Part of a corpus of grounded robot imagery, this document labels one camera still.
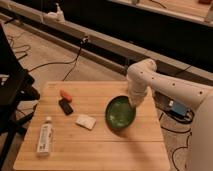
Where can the long metal rail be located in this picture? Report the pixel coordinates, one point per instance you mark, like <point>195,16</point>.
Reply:
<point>182,45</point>

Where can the white object on rail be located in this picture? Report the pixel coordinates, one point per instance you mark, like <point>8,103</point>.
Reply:
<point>58,15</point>

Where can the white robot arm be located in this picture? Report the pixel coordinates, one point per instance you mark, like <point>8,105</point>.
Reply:
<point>198,97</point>

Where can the blue power box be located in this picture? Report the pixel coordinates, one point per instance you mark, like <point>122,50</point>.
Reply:
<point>177,109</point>

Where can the black rectangular block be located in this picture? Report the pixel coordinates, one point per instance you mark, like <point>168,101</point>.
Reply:
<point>67,109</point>

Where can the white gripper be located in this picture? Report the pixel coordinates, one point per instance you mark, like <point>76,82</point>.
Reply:
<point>137,96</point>

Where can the orange oval object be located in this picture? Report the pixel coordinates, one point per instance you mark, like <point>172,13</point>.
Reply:
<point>65,95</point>

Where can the green ceramic bowl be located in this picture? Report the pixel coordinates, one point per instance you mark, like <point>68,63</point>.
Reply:
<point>119,113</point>

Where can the clear plastic bottle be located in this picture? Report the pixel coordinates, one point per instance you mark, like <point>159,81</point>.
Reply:
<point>45,138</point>

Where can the white sponge block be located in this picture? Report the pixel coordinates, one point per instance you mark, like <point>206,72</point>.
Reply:
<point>86,121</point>

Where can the black office chair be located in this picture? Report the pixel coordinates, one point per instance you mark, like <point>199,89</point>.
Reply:
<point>18,87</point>

